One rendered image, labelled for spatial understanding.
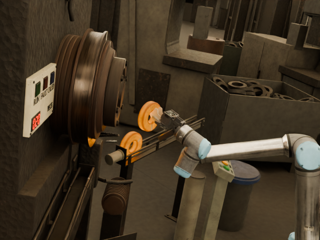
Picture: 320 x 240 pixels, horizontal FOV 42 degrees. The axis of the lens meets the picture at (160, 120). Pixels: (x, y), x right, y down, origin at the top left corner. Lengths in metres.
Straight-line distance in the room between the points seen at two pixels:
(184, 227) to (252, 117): 1.58
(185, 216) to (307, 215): 0.80
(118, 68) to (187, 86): 2.78
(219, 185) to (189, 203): 0.21
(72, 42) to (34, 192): 0.57
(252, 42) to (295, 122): 2.25
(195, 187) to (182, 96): 2.01
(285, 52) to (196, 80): 1.53
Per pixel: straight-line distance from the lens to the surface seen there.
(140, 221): 2.94
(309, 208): 2.08
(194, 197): 2.51
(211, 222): 2.66
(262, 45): 5.87
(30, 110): 1.27
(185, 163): 1.99
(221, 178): 2.52
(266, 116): 3.93
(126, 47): 4.45
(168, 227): 2.93
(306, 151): 1.96
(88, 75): 1.48
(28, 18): 1.22
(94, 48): 1.53
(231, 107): 3.74
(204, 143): 1.96
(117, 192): 2.13
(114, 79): 1.56
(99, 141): 2.01
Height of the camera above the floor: 1.55
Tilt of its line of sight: 18 degrees down
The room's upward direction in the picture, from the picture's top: 9 degrees clockwise
